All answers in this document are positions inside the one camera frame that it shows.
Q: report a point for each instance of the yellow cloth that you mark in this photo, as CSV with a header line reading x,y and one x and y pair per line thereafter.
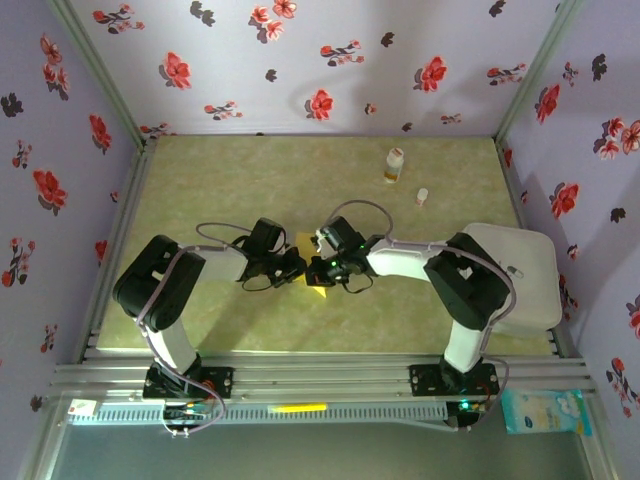
x,y
305,245

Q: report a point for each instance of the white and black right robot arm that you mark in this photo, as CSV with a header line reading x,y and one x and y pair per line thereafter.
x,y
400,260

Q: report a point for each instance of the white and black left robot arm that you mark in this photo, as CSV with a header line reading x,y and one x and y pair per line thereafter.
x,y
225,262

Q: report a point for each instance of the white square plastic container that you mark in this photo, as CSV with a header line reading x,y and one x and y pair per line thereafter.
x,y
535,260

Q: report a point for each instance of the small white bottle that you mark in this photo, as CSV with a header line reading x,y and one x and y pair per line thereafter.
x,y
422,196

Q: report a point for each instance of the large white bottle orange label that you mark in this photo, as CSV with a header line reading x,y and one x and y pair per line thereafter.
x,y
393,162

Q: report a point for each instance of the controller board with green light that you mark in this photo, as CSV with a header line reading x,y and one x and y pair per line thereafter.
x,y
467,406

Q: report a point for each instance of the white card with red mark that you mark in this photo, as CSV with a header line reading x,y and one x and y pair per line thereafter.
x,y
82,407

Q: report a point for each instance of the blue wet wipes packet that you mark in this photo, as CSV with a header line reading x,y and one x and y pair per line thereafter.
x,y
545,412

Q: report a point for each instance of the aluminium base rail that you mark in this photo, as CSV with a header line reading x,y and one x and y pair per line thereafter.
x,y
320,375

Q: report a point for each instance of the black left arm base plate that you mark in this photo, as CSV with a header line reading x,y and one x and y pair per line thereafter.
x,y
220,382

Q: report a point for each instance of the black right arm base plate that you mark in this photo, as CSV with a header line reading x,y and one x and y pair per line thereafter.
x,y
425,380

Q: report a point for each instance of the aluminium side rail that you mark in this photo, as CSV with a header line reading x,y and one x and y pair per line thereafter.
x,y
510,180
117,250

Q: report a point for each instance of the aluminium frame post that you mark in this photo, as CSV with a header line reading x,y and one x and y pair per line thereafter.
x,y
535,75
100,75

